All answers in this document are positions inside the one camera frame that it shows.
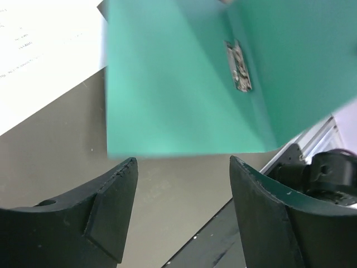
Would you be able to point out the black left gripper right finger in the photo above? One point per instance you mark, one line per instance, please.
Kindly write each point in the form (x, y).
(280, 227)

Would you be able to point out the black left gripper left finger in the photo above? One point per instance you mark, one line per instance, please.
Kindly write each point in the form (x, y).
(84, 227)

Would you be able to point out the metal folder clip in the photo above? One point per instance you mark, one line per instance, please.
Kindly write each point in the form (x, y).
(238, 69)

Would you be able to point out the teal plastic file folder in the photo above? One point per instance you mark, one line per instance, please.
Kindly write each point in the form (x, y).
(169, 90)

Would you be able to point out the white printed paper sheet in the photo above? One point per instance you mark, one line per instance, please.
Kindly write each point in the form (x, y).
(47, 48)

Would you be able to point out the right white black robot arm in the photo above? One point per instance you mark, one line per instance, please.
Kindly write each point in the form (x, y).
(330, 176)

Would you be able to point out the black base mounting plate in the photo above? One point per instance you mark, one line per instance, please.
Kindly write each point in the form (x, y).
(217, 244)

